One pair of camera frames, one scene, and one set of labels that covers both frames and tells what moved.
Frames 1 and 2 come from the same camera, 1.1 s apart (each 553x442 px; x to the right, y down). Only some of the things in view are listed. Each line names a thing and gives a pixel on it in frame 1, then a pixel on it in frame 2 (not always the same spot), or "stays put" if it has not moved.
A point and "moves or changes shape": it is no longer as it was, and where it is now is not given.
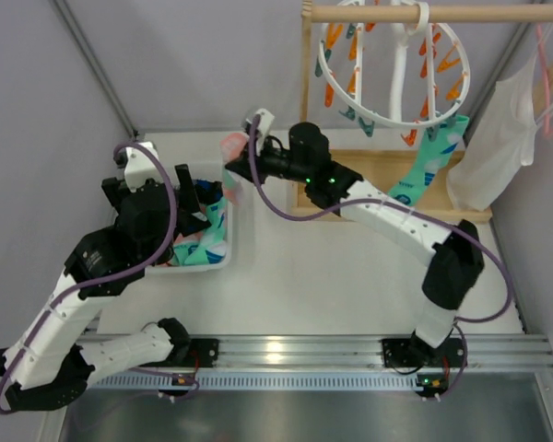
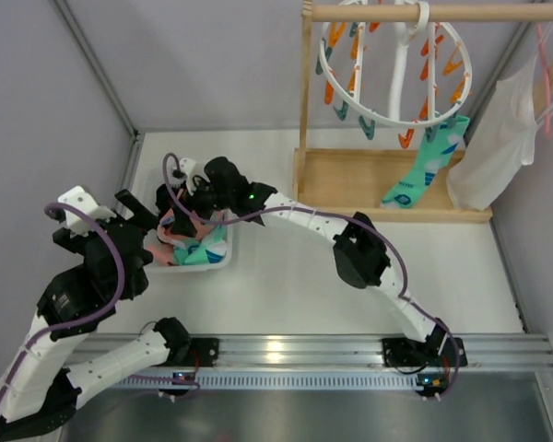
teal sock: [211, 246] stays put
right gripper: [248, 161] -> [184, 198]
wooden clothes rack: [383, 168] stays put
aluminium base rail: [365, 353] stays put
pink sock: [231, 147] moves or changes shape
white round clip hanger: [406, 78] stays put
